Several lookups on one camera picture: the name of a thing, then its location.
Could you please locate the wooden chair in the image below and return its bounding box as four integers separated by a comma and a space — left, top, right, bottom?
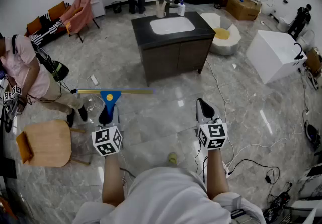
15, 119, 91, 168

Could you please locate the white cable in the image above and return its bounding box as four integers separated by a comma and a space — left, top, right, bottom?
205, 59, 306, 168

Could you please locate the person's left forearm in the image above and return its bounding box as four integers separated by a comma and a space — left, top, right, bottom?
101, 154, 126, 207

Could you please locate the white egg-shaped pouf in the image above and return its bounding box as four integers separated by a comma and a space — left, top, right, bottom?
200, 12, 242, 56

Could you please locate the brown cardboard box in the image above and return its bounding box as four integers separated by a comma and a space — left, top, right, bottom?
305, 47, 322, 76
225, 0, 262, 21

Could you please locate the black waste bin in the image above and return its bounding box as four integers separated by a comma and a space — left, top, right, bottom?
111, 0, 123, 14

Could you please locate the person's right forearm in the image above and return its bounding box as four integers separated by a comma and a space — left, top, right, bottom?
206, 147, 230, 200

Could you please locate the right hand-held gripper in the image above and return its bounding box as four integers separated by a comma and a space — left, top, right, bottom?
196, 97, 228, 151

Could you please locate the black cable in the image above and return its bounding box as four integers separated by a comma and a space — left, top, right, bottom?
227, 158, 281, 193

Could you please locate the white box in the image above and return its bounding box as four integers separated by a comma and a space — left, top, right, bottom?
246, 29, 308, 85

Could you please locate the person's right shoulder strap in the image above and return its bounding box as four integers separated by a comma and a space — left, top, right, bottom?
229, 194, 247, 220

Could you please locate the white sink basin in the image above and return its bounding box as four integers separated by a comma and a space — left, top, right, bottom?
149, 16, 196, 35

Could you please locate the white pump bottle blue cap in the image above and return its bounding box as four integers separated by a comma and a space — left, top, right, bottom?
177, 0, 186, 17

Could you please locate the blue-handled brass squeegee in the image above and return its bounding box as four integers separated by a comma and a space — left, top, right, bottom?
70, 88, 155, 125

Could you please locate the black sink faucet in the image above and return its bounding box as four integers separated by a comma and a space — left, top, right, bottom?
165, 1, 178, 15

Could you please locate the black and white striped sofa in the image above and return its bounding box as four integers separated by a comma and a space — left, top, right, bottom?
24, 1, 74, 48

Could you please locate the pink armchair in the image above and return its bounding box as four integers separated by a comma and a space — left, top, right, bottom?
59, 0, 100, 43

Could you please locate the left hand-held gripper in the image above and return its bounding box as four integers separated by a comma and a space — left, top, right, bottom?
91, 104, 123, 157

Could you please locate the person's white shirt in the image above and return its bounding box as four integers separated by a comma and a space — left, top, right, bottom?
72, 166, 267, 224

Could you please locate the black round device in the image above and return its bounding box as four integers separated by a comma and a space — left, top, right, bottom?
303, 119, 322, 151

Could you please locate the orange cushion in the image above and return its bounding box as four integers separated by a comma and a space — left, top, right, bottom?
26, 16, 43, 36
65, 6, 84, 35
47, 1, 67, 21

